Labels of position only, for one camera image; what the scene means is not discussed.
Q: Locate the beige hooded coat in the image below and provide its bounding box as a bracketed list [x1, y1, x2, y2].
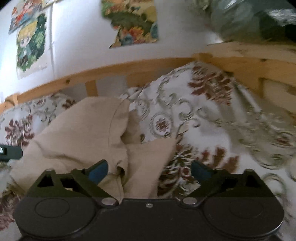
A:
[10, 97, 176, 200]

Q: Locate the dark bundled clothes pile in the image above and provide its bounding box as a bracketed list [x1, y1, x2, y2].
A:
[193, 1, 295, 44]

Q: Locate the floral patterned bedspread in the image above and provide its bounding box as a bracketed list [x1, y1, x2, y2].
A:
[1, 61, 295, 240]

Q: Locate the cartoon wall poster middle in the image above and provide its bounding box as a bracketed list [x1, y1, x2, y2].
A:
[16, 11, 51, 79]

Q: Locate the wooden bed frame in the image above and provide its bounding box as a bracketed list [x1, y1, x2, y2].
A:
[1, 42, 295, 113]

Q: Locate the colourful wall poster left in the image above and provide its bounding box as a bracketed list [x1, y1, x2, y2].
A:
[8, 0, 58, 35]

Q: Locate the floral wall poster right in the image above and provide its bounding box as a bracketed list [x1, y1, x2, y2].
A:
[101, 1, 159, 48]

